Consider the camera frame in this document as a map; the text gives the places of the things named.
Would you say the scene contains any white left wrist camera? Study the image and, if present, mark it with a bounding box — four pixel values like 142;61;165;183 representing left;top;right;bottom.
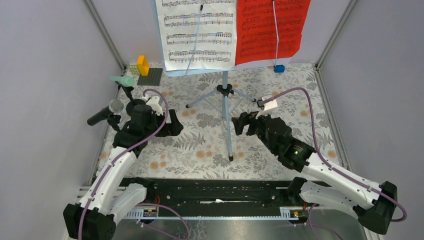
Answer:
141;95;164;116

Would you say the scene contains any dark grey brick baseplate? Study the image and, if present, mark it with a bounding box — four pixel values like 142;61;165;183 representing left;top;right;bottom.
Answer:
137;67;163;87

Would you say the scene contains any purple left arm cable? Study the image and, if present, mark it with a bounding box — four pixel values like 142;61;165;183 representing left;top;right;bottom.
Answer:
77;88;170;240

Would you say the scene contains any orange toy brick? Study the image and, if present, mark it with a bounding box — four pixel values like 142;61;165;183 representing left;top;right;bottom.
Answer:
136;55;150;77

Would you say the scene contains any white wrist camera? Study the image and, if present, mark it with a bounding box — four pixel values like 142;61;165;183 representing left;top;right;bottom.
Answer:
141;95;164;116
255;94;278;119

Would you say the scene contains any black far microphone stand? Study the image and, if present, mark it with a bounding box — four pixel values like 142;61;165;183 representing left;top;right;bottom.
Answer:
118;83;146;109

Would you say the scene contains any black microphone stand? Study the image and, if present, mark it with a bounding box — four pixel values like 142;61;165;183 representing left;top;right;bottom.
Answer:
118;83;146;109
106;114;121;133

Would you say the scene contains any red sheet music page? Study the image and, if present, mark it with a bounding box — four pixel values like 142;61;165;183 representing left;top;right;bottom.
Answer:
235;0;311;65

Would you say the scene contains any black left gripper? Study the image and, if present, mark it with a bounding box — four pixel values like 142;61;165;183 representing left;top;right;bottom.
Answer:
144;108;183;138

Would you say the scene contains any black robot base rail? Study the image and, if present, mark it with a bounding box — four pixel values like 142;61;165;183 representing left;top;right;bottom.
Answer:
119;177;311;219

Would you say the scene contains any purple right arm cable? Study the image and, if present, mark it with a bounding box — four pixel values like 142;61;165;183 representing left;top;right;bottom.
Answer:
269;87;408;222

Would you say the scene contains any black near microphone stand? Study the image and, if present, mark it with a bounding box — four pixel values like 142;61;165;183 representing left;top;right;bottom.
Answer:
106;114;121;133

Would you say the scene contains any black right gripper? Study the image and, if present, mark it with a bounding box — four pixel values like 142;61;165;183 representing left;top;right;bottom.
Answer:
230;108;278;155

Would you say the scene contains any blue toy brick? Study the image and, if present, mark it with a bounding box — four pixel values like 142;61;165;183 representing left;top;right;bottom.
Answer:
273;64;286;73

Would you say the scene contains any white sheet music page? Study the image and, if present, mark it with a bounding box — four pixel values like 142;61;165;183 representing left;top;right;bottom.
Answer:
155;0;237;71

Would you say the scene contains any floral patterned table mat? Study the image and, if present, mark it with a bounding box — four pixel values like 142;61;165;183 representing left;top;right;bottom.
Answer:
125;63;343;180

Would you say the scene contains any pale green toy brick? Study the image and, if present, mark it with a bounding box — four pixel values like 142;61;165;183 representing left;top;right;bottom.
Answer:
128;64;141;75

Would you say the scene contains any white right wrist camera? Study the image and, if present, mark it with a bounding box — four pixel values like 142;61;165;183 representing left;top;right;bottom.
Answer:
255;94;278;119

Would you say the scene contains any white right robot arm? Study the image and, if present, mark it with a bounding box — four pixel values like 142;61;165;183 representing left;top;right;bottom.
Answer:
231;111;397;235

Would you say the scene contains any light blue music stand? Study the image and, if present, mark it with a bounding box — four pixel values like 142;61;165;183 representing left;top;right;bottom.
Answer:
150;0;312;162

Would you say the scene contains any mint green microphone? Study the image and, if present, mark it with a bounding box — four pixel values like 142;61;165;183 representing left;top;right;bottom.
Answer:
109;75;135;87

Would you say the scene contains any black silver microphone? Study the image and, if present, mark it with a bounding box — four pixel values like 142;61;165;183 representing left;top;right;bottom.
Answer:
86;99;124;126

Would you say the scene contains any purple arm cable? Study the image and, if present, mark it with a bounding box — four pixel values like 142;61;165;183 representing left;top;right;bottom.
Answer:
269;87;408;222
77;88;170;240

